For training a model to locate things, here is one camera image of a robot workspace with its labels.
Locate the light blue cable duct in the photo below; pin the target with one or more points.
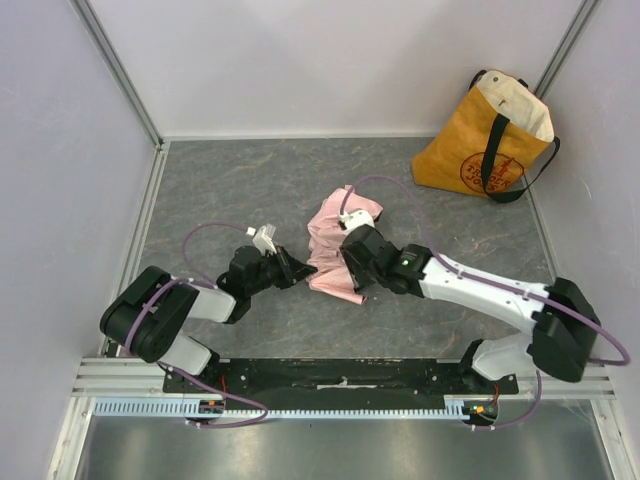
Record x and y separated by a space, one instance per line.
195 408

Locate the pink folding umbrella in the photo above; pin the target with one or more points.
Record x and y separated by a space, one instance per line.
326 236

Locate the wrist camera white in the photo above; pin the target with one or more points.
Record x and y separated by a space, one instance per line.
262 238
350 221

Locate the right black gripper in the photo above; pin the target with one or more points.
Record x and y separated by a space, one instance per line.
353 259

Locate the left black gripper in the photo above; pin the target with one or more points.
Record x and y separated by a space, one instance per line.
285 267

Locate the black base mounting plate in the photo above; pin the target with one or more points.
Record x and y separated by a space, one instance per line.
349 383

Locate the yellow Trader Joe's tote bag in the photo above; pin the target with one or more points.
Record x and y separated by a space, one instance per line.
492 139

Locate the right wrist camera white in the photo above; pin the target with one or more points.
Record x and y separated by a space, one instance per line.
350 221

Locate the aluminium rail frame front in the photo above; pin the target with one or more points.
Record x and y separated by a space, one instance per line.
133 377

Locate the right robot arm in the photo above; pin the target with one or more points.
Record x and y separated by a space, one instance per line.
555 323

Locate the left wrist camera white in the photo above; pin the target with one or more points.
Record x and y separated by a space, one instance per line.
262 238

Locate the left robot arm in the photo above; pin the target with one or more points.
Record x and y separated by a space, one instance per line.
148 317

